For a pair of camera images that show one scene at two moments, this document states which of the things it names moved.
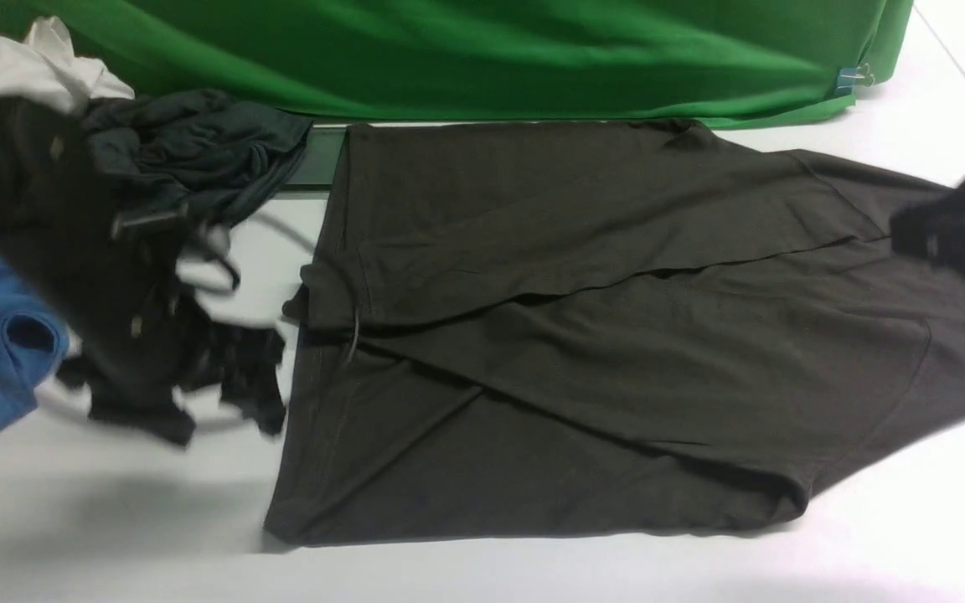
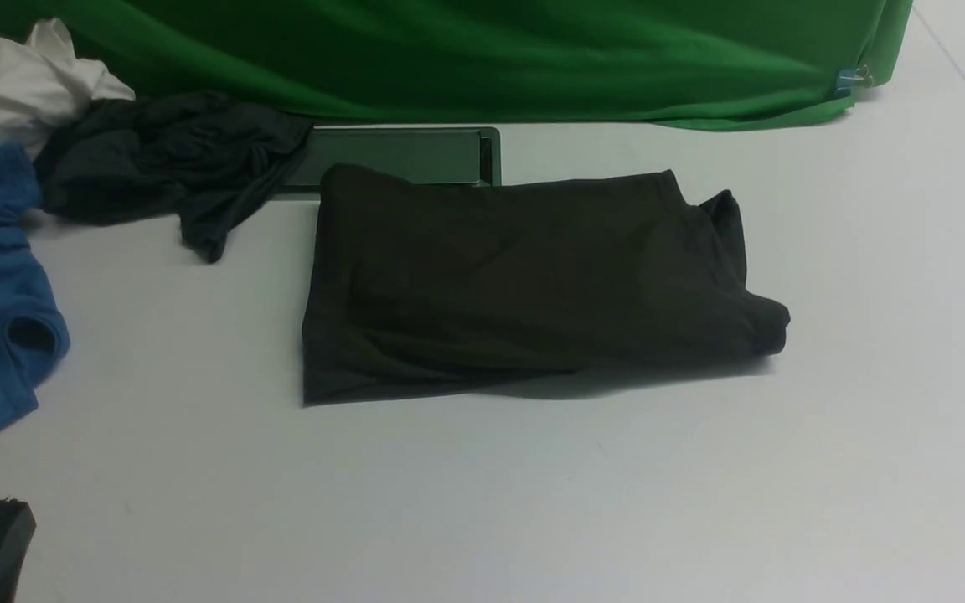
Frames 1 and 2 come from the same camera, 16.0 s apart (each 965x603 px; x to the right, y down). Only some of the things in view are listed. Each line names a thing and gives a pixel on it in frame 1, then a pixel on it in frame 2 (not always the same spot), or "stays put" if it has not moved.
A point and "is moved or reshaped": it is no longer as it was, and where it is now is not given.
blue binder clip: (848, 78) stays put
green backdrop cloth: (485, 63) stays put
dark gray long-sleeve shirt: (540, 328) is moved or reshaped
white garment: (43, 69) stays put
